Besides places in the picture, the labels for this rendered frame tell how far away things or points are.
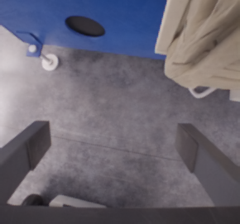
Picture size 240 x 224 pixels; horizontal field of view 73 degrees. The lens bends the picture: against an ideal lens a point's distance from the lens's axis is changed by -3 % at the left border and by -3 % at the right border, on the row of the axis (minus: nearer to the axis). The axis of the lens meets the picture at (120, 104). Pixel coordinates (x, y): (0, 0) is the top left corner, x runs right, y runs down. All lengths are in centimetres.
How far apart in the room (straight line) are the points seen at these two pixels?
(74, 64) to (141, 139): 57
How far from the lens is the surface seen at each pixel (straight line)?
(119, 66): 97
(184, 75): 22
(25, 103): 111
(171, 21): 21
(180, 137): 16
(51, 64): 107
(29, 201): 98
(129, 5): 52
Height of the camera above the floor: 91
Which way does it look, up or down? 81 degrees down
